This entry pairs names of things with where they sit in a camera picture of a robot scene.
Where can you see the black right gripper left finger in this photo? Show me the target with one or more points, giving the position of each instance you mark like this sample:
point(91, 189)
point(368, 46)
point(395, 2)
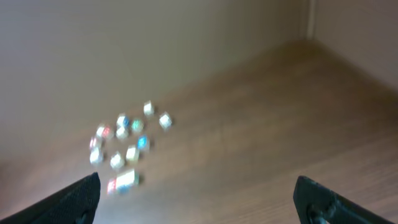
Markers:
point(74, 204)

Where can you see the green letter N block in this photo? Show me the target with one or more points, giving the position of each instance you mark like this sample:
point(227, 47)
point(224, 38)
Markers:
point(137, 125)

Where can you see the violin picture white block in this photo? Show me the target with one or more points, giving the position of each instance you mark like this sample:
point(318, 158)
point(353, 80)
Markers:
point(132, 154)

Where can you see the far white number block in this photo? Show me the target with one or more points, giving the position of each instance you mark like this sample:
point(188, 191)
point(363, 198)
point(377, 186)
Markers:
point(148, 109)

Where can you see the white red sided block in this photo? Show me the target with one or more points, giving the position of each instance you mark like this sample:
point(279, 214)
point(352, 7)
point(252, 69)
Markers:
point(96, 156)

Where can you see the red letter M block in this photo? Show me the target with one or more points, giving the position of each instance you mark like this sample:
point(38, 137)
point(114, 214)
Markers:
point(107, 132)

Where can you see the yarn ball white block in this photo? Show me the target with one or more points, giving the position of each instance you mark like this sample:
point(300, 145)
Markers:
point(165, 121)

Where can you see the blue sided white block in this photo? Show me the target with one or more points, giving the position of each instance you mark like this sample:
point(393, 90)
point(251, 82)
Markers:
point(122, 121)

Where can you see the number four yellow block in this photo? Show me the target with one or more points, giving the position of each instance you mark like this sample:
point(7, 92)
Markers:
point(122, 182)

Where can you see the letter K white block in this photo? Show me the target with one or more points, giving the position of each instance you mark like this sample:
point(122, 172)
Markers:
point(131, 178)

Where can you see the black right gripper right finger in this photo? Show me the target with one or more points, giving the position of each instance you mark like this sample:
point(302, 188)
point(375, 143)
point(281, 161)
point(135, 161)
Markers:
point(316, 204)

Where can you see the red letter A block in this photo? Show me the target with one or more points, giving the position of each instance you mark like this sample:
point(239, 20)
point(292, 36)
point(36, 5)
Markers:
point(111, 186)

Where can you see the soccer ball picture block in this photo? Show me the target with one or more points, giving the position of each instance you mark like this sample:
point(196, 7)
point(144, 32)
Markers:
point(117, 161)

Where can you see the red letter I block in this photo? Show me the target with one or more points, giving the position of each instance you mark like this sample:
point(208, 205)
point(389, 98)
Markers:
point(95, 143)

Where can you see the blue letter X block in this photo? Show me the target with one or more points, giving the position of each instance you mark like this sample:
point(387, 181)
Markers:
point(143, 143)

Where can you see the shell picture white block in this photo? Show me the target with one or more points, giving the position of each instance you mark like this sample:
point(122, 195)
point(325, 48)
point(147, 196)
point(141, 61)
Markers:
point(122, 133)

